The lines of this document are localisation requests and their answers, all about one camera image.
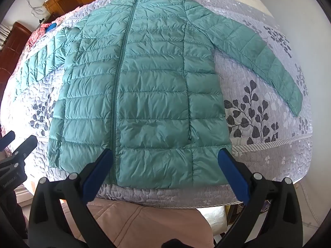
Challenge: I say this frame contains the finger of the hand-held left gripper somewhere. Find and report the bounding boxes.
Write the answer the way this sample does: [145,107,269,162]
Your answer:
[7,135,38,171]
[0,131,16,148]

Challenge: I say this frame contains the white wall cables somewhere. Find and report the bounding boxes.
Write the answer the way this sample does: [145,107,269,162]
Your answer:
[22,0,49,19]

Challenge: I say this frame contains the pink floral blanket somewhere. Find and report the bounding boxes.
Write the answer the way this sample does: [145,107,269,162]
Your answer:
[26,22,60,50]

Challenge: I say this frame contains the white cable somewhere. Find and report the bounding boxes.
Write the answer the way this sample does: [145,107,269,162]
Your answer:
[301,181,315,228]

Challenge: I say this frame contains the white slatted fixture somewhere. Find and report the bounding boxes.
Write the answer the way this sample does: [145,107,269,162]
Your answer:
[0,24,11,50]

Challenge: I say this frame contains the dark wooden headboard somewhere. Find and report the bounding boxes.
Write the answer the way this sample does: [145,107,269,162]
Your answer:
[0,22,33,68]

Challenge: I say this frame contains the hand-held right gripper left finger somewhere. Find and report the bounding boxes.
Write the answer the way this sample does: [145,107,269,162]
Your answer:
[28,148,114,248]

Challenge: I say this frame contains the grey floral quilted bedspread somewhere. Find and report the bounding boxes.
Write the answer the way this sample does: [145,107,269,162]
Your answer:
[0,0,314,208]

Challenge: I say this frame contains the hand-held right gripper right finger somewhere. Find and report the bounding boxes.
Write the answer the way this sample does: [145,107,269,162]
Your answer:
[215,147,304,248]

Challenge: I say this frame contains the teal quilted down jacket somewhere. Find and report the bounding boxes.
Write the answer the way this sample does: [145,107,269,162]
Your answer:
[14,0,303,188]

